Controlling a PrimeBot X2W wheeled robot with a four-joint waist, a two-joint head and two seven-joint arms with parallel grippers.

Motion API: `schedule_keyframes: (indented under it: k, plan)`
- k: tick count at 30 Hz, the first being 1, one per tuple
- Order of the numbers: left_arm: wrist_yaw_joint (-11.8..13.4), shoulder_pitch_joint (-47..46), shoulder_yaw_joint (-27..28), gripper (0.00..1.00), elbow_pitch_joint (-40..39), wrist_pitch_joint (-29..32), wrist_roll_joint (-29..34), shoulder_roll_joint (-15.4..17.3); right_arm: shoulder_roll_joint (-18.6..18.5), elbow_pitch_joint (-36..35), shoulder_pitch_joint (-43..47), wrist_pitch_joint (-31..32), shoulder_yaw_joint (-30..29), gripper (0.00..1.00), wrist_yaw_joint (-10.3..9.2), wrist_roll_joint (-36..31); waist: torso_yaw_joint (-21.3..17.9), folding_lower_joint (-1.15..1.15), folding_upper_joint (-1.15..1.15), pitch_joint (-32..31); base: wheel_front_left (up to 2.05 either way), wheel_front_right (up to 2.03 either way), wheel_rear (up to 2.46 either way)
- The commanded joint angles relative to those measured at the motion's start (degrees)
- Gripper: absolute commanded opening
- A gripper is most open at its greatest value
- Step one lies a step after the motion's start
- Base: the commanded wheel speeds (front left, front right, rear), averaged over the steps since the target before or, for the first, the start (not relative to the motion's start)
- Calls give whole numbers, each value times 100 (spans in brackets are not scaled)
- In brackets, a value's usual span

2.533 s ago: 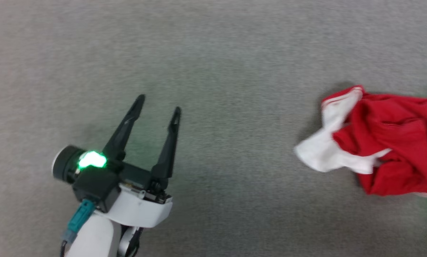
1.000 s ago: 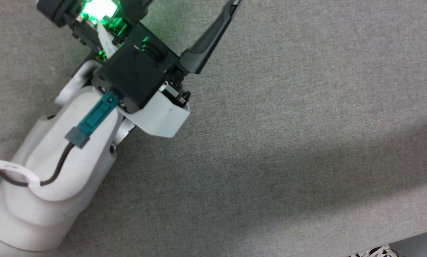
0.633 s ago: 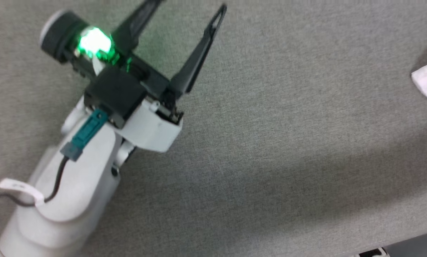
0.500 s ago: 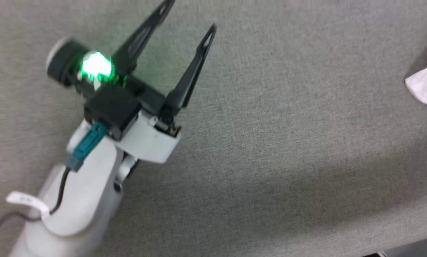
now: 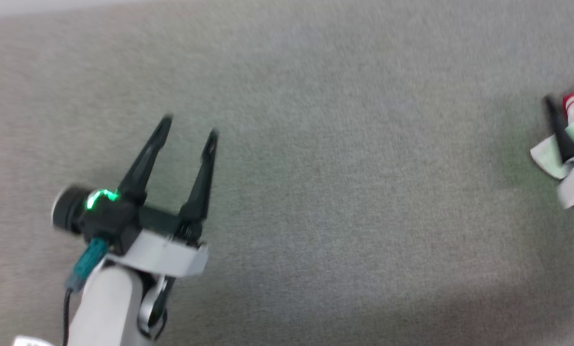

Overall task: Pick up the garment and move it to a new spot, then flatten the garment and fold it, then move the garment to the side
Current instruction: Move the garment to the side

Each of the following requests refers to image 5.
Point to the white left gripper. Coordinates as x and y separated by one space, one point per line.
166 254

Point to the white paper tag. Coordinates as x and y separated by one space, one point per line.
32 342

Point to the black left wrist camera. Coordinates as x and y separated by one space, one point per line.
104 221

